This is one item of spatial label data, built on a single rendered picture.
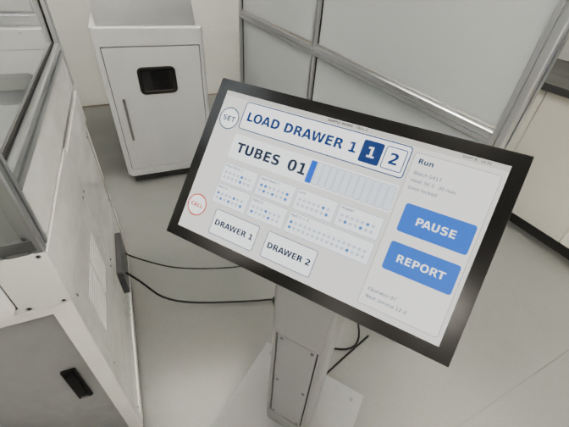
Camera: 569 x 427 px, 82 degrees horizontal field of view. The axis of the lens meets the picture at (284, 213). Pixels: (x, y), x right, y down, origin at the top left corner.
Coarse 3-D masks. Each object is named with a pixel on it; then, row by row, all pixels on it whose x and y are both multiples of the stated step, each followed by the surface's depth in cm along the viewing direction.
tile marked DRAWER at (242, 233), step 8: (216, 208) 59; (216, 216) 59; (224, 216) 59; (232, 216) 58; (216, 224) 59; (224, 224) 59; (232, 224) 58; (240, 224) 57; (248, 224) 57; (208, 232) 59; (216, 232) 59; (224, 232) 58; (232, 232) 58; (240, 232) 57; (248, 232) 57; (256, 232) 56; (224, 240) 58; (232, 240) 58; (240, 240) 57; (248, 240) 57; (248, 248) 57
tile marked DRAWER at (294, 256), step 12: (264, 240) 56; (276, 240) 55; (288, 240) 54; (264, 252) 56; (276, 252) 55; (288, 252) 54; (300, 252) 53; (312, 252) 53; (288, 264) 54; (300, 264) 53; (312, 264) 53
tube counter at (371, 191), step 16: (288, 160) 56; (304, 160) 55; (288, 176) 55; (304, 176) 54; (320, 176) 54; (336, 176) 53; (352, 176) 52; (368, 176) 51; (336, 192) 52; (352, 192) 52; (368, 192) 51; (384, 192) 50; (384, 208) 50
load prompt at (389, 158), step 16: (256, 112) 59; (272, 112) 58; (240, 128) 59; (256, 128) 58; (272, 128) 57; (288, 128) 56; (304, 128) 55; (320, 128) 54; (336, 128) 53; (304, 144) 55; (320, 144) 54; (336, 144) 53; (352, 144) 52; (368, 144) 51; (384, 144) 51; (400, 144) 50; (352, 160) 52; (368, 160) 51; (384, 160) 50; (400, 160) 50; (400, 176) 49
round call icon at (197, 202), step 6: (192, 192) 61; (198, 192) 61; (192, 198) 61; (198, 198) 61; (204, 198) 60; (186, 204) 62; (192, 204) 61; (198, 204) 61; (204, 204) 60; (186, 210) 61; (192, 210) 61; (198, 210) 61; (204, 210) 60; (198, 216) 60
